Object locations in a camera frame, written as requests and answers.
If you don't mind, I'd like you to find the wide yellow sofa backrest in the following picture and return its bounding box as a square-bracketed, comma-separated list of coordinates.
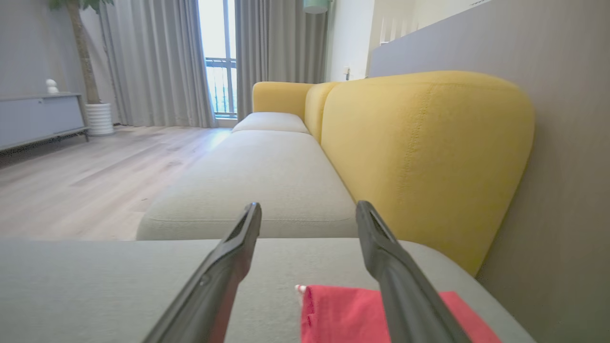
[320, 71, 536, 277]

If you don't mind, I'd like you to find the glass balcony door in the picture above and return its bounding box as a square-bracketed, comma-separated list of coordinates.
[197, 0, 238, 119]

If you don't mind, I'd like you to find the white ribbed plant pot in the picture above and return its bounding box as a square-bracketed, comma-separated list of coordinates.
[84, 102, 115, 137]

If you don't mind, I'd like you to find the indoor tree plant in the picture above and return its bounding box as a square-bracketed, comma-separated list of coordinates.
[48, 0, 115, 105]

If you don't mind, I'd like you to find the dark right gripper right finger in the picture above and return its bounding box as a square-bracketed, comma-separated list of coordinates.
[356, 200, 473, 343]

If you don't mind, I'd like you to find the large grey sofa seat cushion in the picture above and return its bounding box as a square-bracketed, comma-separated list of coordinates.
[0, 238, 537, 343]

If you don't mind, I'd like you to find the medium grey sofa seat cushion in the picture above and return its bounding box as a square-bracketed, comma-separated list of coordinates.
[136, 130, 359, 242]

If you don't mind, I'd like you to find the grey low cabinet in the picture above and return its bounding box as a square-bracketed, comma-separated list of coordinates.
[0, 91, 90, 153]

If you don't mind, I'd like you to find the white slatted railing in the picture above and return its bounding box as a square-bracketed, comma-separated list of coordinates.
[379, 15, 420, 45]

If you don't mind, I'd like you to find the red jersey with black print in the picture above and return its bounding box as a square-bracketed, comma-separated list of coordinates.
[295, 284, 502, 343]

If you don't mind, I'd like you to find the small grey sofa seat cushion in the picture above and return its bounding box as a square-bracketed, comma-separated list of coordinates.
[232, 111, 311, 135]

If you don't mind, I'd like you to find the grey curtain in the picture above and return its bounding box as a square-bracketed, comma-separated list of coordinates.
[234, 0, 330, 120]
[99, 0, 218, 129]

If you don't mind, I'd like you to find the yellow sofa armrest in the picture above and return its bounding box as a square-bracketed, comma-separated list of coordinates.
[252, 81, 315, 121]

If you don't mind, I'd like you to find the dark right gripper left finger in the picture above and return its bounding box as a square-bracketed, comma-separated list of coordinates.
[142, 202, 263, 343]

